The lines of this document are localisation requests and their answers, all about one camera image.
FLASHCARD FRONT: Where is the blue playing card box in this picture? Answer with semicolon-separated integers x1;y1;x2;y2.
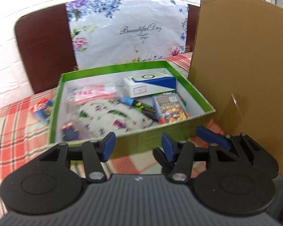
152;93;190;124

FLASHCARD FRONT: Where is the clear zip bag pack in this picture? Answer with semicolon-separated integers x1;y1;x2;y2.
68;83;118;105

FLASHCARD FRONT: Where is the plaid bed sheet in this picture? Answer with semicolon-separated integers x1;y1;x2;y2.
0;53;221;219

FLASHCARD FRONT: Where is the blue box at edge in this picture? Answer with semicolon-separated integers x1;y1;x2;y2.
35;99;54;124

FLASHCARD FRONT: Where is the red card box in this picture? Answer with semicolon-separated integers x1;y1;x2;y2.
30;98;49;114

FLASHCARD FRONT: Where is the floral white cloth roll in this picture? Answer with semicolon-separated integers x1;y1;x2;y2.
76;98;154;137

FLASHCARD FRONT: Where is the cardboard panel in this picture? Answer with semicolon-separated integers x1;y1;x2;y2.
188;0;283;176

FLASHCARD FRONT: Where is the green storage box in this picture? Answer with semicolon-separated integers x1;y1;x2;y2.
48;61;215;158

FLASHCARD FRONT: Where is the white blue carton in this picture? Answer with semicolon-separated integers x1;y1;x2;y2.
123;72;177;98

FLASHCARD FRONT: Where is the dark brown headboard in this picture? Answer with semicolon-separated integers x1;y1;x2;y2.
14;4;77;93

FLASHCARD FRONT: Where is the floral white plastic bag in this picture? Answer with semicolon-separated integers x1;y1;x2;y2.
65;0;189;69

